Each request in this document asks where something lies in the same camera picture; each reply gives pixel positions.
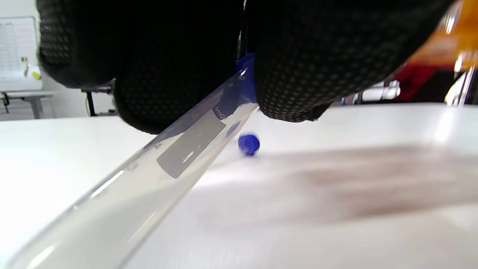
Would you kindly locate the person's left hand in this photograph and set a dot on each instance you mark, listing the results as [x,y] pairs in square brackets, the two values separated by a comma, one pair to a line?
[336,45]

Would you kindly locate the orange test tube rack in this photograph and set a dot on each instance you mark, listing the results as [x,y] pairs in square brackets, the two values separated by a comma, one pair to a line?
[459,37]

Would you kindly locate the clear blue-capped test tube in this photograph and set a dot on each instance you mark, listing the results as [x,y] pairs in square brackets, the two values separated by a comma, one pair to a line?
[112,209]
[249,144]

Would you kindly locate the whiteboard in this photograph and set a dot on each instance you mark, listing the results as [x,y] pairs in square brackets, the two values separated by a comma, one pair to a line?
[18,52]

